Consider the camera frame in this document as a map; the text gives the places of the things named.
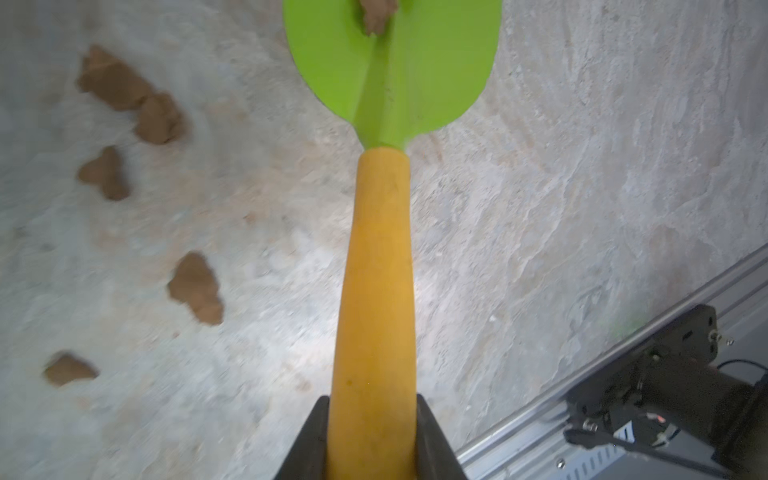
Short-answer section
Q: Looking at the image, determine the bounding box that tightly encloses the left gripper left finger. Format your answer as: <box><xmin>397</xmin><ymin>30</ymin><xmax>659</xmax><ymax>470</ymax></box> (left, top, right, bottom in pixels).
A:
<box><xmin>274</xmin><ymin>395</ymin><xmax>330</xmax><ymax>480</ymax></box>

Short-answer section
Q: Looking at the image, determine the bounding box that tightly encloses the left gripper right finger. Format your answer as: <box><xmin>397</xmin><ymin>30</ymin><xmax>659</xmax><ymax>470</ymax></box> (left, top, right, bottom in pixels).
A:
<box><xmin>416</xmin><ymin>394</ymin><xmax>467</xmax><ymax>480</ymax></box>

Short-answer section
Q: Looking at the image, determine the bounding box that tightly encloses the green leaf trowel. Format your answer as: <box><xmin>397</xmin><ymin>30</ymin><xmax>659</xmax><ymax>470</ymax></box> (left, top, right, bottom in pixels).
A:
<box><xmin>283</xmin><ymin>1</ymin><xmax>502</xmax><ymax>479</ymax></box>

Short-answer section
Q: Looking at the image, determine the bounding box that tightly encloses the brown soil clump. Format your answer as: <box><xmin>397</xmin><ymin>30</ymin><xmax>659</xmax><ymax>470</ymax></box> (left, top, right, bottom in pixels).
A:
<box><xmin>167</xmin><ymin>251</ymin><xmax>224</xmax><ymax>326</ymax></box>

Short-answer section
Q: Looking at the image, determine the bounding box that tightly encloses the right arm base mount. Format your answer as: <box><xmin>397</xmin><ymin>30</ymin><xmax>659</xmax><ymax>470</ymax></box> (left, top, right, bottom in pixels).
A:
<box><xmin>563</xmin><ymin>304</ymin><xmax>767</xmax><ymax>479</ymax></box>

